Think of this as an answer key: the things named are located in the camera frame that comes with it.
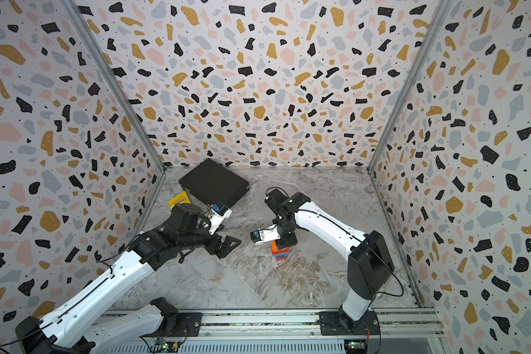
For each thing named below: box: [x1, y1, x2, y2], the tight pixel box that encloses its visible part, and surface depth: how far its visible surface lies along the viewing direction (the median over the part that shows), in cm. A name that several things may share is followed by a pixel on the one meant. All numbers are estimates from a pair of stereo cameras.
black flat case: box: [178, 157, 251, 208], surface depth 112 cm
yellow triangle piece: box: [167, 191, 192, 207], surface depth 111 cm
